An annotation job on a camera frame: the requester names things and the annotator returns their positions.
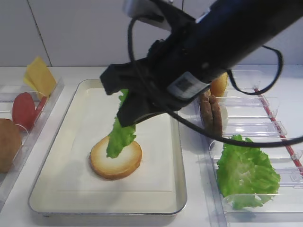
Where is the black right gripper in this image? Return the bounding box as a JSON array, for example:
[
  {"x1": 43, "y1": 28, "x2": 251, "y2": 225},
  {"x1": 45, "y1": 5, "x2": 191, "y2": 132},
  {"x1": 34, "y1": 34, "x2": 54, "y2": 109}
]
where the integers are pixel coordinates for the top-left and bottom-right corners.
[{"x1": 99, "y1": 39, "x2": 211, "y2": 127}]

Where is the green lettuce leaf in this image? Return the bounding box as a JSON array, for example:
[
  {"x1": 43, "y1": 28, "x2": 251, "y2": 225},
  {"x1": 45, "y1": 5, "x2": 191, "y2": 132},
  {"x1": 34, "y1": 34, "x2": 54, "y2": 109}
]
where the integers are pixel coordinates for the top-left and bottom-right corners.
[
  {"x1": 106, "y1": 88, "x2": 138, "y2": 159},
  {"x1": 216, "y1": 143, "x2": 281, "y2": 210}
]

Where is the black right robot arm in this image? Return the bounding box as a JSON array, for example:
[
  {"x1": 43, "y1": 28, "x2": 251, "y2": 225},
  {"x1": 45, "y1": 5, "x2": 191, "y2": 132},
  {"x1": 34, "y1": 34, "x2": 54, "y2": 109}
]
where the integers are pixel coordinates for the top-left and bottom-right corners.
[{"x1": 100, "y1": 0, "x2": 303, "y2": 127}]

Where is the yellow cheese slice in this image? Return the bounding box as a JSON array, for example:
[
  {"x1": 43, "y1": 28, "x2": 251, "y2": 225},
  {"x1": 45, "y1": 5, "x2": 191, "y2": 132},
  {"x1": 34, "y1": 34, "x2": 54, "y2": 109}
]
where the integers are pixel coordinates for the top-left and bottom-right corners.
[{"x1": 23, "y1": 56, "x2": 57, "y2": 100}]

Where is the red tomato slice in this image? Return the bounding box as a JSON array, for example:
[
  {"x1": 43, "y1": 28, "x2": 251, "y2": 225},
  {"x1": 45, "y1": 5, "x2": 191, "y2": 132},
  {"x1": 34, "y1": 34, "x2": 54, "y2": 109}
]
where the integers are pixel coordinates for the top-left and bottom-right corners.
[
  {"x1": 12, "y1": 92, "x2": 35, "y2": 131},
  {"x1": 35, "y1": 96, "x2": 48, "y2": 119}
]

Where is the green lettuce leaf in rack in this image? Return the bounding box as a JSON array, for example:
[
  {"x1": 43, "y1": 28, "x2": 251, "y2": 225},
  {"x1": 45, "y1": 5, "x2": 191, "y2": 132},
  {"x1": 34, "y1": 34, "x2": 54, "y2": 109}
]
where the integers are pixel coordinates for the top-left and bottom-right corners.
[{"x1": 216, "y1": 143, "x2": 281, "y2": 210}]

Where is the white metal tray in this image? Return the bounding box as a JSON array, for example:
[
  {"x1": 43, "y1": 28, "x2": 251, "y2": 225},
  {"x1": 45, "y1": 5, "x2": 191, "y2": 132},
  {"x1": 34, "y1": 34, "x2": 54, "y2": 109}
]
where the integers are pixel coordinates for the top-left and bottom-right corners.
[{"x1": 28, "y1": 79, "x2": 187, "y2": 215}]

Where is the bottom bun slice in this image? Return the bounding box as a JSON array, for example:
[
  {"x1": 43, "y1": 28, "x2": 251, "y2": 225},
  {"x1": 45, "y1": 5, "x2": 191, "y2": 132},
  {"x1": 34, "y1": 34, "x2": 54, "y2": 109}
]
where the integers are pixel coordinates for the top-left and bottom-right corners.
[{"x1": 89, "y1": 136, "x2": 143, "y2": 180}]

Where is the bun slice in right rack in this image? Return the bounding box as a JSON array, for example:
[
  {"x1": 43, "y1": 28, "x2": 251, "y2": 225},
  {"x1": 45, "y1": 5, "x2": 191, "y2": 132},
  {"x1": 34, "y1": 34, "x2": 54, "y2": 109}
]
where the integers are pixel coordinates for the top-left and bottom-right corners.
[{"x1": 210, "y1": 72, "x2": 228, "y2": 97}]

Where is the clear left food rack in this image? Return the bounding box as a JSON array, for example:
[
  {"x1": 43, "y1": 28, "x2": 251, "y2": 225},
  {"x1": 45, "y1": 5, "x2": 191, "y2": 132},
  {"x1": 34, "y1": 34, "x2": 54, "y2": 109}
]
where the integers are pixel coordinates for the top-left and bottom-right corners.
[{"x1": 0, "y1": 78, "x2": 64, "y2": 209}]

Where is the clear food rack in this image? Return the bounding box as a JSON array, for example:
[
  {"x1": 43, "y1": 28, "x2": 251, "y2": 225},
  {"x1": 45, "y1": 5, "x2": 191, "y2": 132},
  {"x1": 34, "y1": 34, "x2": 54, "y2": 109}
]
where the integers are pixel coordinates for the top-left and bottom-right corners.
[
  {"x1": 189, "y1": 68, "x2": 303, "y2": 227},
  {"x1": 0, "y1": 78, "x2": 64, "y2": 209}
]

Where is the brown top bun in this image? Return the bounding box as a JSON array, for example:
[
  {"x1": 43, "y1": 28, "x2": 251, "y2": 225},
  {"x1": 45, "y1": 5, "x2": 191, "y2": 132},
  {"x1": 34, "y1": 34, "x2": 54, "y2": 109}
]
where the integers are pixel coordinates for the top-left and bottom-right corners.
[{"x1": 0, "y1": 119, "x2": 21, "y2": 174}]

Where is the clear right food rack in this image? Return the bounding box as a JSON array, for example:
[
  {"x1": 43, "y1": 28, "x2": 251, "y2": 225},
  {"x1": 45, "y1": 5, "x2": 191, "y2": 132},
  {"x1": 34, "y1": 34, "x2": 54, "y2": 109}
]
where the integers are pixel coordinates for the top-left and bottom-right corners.
[{"x1": 189, "y1": 68, "x2": 303, "y2": 227}]

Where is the black cable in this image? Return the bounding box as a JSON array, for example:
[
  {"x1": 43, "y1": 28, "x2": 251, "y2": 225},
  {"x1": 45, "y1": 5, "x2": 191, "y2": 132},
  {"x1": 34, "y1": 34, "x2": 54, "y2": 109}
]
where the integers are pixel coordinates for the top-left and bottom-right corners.
[{"x1": 127, "y1": 16, "x2": 303, "y2": 148}]

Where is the red rack rail strip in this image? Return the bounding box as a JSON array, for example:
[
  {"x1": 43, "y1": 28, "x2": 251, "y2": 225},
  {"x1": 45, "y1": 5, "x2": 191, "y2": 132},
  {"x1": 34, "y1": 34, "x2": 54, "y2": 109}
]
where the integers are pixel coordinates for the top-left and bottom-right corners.
[{"x1": 258, "y1": 95, "x2": 303, "y2": 175}]

